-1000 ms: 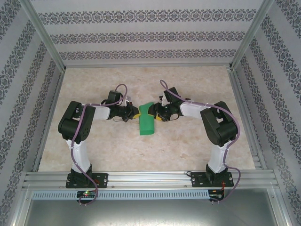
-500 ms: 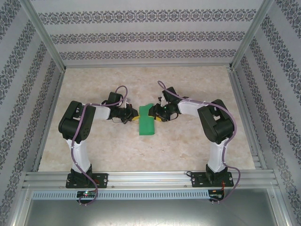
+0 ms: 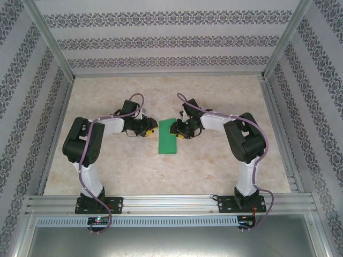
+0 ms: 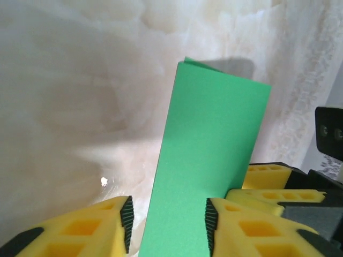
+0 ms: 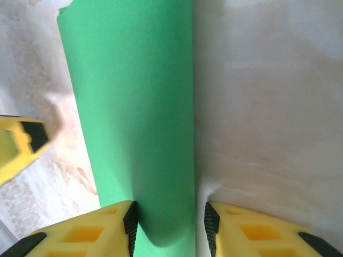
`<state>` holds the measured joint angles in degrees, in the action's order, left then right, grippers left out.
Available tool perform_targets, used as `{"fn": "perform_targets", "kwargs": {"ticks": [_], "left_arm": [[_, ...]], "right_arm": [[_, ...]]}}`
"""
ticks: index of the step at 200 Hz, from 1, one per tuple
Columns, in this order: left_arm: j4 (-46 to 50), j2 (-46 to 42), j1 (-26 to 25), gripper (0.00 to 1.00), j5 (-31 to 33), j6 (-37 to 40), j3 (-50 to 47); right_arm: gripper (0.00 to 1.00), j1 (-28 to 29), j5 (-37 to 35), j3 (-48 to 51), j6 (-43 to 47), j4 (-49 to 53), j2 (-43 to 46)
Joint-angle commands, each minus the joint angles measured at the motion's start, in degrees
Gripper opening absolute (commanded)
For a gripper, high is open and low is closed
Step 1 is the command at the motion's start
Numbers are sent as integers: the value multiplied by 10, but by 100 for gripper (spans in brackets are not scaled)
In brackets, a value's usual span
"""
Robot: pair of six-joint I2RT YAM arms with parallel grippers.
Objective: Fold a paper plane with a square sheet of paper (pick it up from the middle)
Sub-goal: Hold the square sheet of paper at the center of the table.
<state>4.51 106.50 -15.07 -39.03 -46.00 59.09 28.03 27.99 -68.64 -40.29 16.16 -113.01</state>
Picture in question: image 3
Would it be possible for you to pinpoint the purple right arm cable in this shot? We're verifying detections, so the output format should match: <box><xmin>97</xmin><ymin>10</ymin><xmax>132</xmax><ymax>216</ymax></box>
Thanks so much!
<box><xmin>176</xmin><ymin>92</ymin><xmax>275</xmax><ymax>232</ymax></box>

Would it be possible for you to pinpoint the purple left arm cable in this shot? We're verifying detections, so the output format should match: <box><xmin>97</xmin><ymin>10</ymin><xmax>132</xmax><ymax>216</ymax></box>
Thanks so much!
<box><xmin>77</xmin><ymin>93</ymin><xmax>147</xmax><ymax>236</ymax></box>

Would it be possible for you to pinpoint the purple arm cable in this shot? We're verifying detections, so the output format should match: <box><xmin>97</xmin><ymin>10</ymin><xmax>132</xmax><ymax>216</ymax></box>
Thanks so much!
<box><xmin>77</xmin><ymin>93</ymin><xmax>147</xmax><ymax>236</ymax></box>
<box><xmin>176</xmin><ymin>92</ymin><xmax>275</xmax><ymax>232</ymax></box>

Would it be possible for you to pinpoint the green paper sheet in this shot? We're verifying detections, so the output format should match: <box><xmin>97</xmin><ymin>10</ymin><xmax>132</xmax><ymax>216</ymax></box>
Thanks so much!
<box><xmin>157</xmin><ymin>118</ymin><xmax>178</xmax><ymax>155</ymax></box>

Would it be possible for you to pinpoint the grey metal sheet panel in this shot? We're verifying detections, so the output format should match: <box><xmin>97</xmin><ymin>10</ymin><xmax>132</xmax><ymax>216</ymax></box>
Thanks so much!
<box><xmin>26</xmin><ymin>226</ymin><xmax>326</xmax><ymax>257</ymax></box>

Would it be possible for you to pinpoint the aluminium frame crossbar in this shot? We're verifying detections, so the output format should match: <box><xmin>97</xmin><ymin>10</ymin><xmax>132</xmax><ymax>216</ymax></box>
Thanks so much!
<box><xmin>72</xmin><ymin>72</ymin><xmax>266</xmax><ymax>79</ymax></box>

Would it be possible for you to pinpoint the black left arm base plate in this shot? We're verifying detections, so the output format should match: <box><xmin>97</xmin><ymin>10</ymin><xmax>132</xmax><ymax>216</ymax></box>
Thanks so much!
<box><xmin>74</xmin><ymin>196</ymin><xmax>124</xmax><ymax>216</ymax></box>

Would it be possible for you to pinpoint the aluminium table side rail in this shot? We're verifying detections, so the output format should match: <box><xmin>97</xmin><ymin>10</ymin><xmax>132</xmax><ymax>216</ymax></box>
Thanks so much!
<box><xmin>36</xmin><ymin>77</ymin><xmax>76</xmax><ymax>195</ymax></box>
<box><xmin>259</xmin><ymin>76</ymin><xmax>306</xmax><ymax>193</ymax></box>

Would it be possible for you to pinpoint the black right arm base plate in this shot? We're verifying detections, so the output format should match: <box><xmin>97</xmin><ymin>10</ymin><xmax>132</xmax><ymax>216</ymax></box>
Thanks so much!
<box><xmin>218</xmin><ymin>194</ymin><xmax>267</xmax><ymax>214</ymax></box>

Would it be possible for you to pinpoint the slotted grey cable duct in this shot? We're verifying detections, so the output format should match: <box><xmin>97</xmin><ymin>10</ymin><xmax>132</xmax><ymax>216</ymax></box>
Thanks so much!
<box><xmin>36</xmin><ymin>215</ymin><xmax>239</xmax><ymax>228</ymax></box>

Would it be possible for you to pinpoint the aluminium frame post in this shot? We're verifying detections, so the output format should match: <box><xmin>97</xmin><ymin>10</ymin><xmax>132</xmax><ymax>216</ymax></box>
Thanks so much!
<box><xmin>24</xmin><ymin>0</ymin><xmax>76</xmax><ymax>81</ymax></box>
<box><xmin>261</xmin><ymin>0</ymin><xmax>314</xmax><ymax>80</ymax></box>

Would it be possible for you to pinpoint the aluminium mounting rail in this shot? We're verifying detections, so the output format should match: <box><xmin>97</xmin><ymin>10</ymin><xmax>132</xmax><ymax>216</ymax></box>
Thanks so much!
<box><xmin>25</xmin><ymin>193</ymin><xmax>316</xmax><ymax>216</ymax></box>

